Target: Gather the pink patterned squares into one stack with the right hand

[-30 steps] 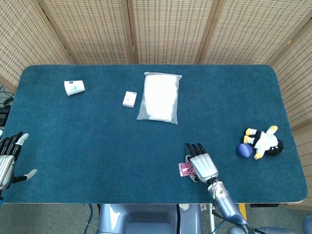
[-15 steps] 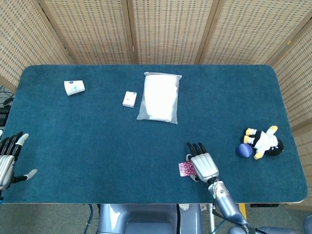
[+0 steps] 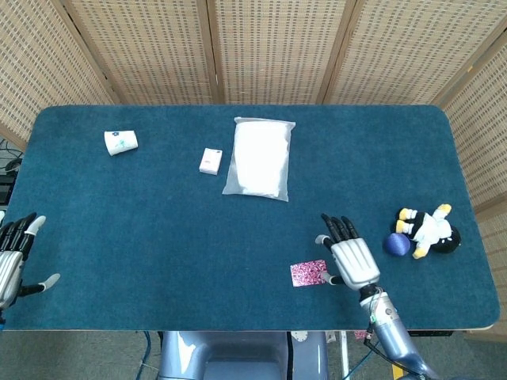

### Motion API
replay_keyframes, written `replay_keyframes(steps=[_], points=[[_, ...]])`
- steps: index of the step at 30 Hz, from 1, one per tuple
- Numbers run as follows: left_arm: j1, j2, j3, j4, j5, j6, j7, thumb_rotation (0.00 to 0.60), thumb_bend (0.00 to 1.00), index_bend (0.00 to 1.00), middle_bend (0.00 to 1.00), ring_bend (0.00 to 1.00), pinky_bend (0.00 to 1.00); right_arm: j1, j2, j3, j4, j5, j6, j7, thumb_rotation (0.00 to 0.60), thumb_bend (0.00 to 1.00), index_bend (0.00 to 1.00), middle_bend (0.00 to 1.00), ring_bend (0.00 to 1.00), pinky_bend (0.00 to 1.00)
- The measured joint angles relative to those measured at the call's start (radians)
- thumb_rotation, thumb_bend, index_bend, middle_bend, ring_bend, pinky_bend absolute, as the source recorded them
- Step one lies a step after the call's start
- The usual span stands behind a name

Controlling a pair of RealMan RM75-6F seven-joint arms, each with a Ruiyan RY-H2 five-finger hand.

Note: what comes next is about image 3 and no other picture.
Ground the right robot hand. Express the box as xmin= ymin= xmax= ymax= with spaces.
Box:
xmin=315 ymin=213 xmax=381 ymax=290

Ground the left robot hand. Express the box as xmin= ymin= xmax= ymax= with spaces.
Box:
xmin=0 ymin=212 xmax=63 ymax=312

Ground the blue ball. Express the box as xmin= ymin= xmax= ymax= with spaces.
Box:
xmin=383 ymin=232 xmax=413 ymax=257

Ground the black electronic device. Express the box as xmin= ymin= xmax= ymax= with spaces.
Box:
xmin=0 ymin=176 xmax=15 ymax=205

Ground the black white penguin plush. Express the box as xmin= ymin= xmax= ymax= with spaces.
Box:
xmin=394 ymin=203 xmax=463 ymax=260

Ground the white table leg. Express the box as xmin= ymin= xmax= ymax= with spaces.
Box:
xmin=336 ymin=330 xmax=350 ymax=380

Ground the white plastic bag package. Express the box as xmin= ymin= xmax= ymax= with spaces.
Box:
xmin=221 ymin=116 xmax=296 ymax=203

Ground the blue-grey robot torso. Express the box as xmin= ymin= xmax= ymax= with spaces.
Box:
xmin=158 ymin=330 xmax=330 ymax=380

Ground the blue felt table mat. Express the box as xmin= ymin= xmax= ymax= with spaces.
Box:
xmin=2 ymin=104 xmax=501 ymax=332

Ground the white printed paper cup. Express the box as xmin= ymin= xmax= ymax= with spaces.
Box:
xmin=104 ymin=129 xmax=139 ymax=158

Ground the small white tissue pack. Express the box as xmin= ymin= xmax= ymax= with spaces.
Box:
xmin=198 ymin=147 xmax=223 ymax=176

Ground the woven wooden folding screen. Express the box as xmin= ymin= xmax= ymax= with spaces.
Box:
xmin=0 ymin=0 xmax=507 ymax=333

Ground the teal cable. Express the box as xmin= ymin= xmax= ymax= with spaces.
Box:
xmin=343 ymin=348 xmax=377 ymax=380

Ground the blue cable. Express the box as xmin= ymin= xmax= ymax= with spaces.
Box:
xmin=138 ymin=331 xmax=154 ymax=380

